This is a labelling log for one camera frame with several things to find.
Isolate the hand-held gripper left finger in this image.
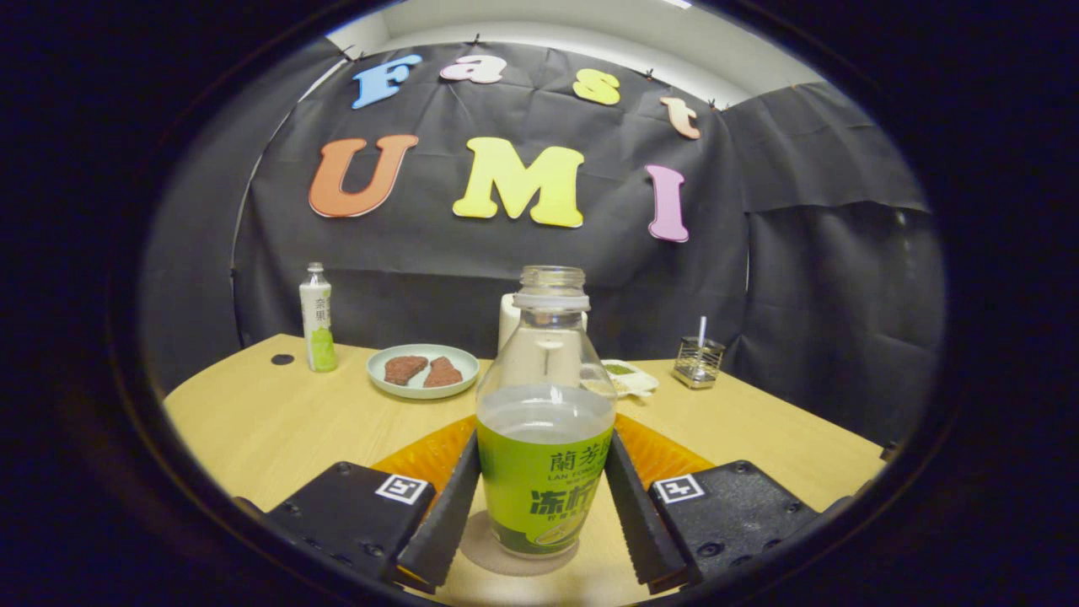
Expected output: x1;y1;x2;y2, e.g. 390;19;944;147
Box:
266;415;481;591

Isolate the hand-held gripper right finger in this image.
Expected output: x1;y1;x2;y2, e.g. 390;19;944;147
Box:
605;413;823;595

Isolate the round brown coaster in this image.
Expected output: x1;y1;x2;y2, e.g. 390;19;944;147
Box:
459;508;582;577

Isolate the green label juice bottle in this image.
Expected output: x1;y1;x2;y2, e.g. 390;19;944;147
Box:
476;266;618;559

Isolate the slim white drink bottle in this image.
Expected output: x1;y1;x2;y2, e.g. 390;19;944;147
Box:
299;262;339;373

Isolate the pale green plate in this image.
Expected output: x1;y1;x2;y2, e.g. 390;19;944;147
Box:
367;343;480;400

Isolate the white snack tray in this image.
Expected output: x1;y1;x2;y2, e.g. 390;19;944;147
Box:
582;359;660;399

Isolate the brown meat slice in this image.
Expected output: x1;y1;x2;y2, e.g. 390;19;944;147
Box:
423;357;464;389
384;355;429;386

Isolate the wooden table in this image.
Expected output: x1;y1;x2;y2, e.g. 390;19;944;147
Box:
163;334;888;607

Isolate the cream toaster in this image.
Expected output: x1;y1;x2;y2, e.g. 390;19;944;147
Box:
498;293;588;355

